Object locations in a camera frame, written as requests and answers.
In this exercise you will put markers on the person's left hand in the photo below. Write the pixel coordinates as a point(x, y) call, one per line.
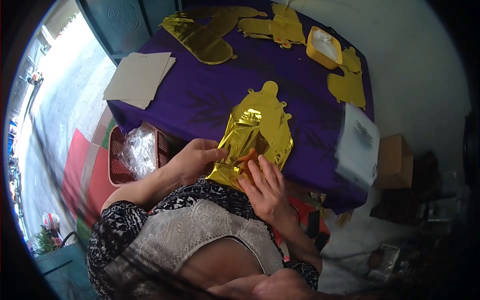
point(191, 159)

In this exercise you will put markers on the person's right hand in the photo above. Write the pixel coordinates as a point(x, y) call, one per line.
point(268, 197)

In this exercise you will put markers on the person's right fingers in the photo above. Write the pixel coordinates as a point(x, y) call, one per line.
point(282, 180)

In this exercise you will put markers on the person's left thumb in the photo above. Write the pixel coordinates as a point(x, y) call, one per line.
point(215, 154)

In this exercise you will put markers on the person's right thumb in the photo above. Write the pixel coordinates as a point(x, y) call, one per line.
point(246, 186)

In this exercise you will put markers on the person's right middle finger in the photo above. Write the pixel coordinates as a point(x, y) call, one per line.
point(268, 167)

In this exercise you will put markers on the person's right index finger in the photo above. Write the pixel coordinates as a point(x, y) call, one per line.
point(255, 173)

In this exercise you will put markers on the person's left fingers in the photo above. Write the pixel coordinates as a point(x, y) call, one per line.
point(205, 143)

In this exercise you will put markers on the crinkled gold foil balloon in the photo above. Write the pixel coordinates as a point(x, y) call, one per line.
point(258, 131)

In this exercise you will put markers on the red plastic bag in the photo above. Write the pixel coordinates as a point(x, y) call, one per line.
point(300, 212)

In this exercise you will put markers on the purple tablecloth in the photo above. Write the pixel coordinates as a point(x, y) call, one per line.
point(210, 97)

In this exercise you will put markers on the clear plastic bags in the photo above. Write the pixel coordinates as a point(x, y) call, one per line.
point(140, 152)

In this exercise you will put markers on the person's body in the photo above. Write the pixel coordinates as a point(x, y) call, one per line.
point(187, 228)

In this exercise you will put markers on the stack of clear plastic packets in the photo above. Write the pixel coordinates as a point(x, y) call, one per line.
point(358, 148)

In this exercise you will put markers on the pink plastic basket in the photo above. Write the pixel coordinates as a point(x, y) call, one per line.
point(118, 165)

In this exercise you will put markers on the stack of grey cardboard sheets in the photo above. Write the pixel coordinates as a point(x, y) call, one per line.
point(138, 77)

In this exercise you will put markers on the large rounded gold foil balloon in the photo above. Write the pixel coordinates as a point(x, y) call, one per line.
point(202, 41)

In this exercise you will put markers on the heart-shaped gold foil balloon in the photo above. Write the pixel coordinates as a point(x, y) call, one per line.
point(347, 88)

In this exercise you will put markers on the brown cardboard box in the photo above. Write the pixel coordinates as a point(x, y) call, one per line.
point(393, 161)

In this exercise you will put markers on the yellow plastic container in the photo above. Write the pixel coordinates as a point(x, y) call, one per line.
point(318, 56)

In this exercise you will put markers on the dark gold foil balloon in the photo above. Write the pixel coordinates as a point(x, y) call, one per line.
point(225, 18)

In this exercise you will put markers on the flat gold foil balloon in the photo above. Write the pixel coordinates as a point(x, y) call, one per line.
point(257, 28)

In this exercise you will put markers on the red floor mat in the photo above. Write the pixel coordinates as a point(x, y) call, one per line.
point(82, 176)

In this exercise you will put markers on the small gold foil balloon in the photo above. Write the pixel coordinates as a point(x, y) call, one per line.
point(351, 60)

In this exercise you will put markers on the white material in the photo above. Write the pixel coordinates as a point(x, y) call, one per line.
point(324, 43)

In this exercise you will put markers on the gold foil balloon red dots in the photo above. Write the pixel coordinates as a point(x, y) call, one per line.
point(288, 24)

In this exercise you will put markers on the green metal door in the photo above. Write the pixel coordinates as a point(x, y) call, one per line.
point(116, 24)

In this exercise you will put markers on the green bin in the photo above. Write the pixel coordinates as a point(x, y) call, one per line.
point(65, 272)

